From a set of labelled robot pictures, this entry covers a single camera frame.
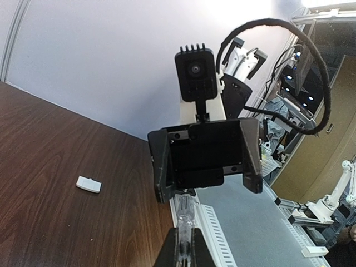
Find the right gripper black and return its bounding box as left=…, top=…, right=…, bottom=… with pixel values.
left=147, top=118, right=263, bottom=203

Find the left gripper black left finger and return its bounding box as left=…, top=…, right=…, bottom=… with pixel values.
left=155, top=228, right=179, bottom=267

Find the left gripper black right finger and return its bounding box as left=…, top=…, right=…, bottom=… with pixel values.
left=191, top=228, right=216, bottom=267

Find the clear handle screwdriver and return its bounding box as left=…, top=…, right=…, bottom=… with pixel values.
left=176, top=194, right=195, bottom=266

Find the white battery cover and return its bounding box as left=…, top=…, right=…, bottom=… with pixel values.
left=76, top=176, right=102, bottom=194

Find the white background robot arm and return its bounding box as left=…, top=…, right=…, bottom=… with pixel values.
left=196, top=161, right=355, bottom=266

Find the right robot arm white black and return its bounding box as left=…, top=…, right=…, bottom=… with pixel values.
left=147, top=38, right=267, bottom=204

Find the front aluminium rail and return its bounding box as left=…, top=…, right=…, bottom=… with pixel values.
left=169, top=180, right=326, bottom=267

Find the right black braided cable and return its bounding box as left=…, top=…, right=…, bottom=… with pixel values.
left=216, top=17, right=332, bottom=137

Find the left aluminium frame post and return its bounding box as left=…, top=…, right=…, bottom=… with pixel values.
left=1, top=0, right=31, bottom=82

